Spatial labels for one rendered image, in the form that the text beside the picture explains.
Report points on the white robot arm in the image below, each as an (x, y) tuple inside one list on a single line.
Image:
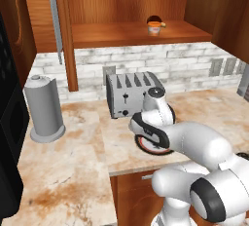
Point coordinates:
[(201, 145)]

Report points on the white plate with red rim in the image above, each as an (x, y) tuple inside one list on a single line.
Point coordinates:
[(149, 147)]

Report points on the orange jam jar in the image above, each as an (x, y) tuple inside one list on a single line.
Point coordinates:
[(154, 28)]

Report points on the wooden base cabinet door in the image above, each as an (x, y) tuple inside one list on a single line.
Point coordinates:
[(136, 200)]

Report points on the grey four-slot toaster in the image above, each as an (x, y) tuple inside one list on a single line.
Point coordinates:
[(124, 98)]

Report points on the grey paper towel holder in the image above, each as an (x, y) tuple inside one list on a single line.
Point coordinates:
[(43, 106)]

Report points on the black fridge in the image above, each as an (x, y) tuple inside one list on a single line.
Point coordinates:
[(9, 132)]

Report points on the grey metal fixture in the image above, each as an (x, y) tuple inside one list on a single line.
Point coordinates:
[(243, 82)]

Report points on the wooden side panel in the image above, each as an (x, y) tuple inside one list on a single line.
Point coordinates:
[(16, 25)]

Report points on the wooden wall cabinet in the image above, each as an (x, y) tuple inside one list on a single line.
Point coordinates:
[(129, 33)]

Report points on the grey wall outlet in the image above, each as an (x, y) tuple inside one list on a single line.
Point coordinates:
[(216, 67), (229, 66)]

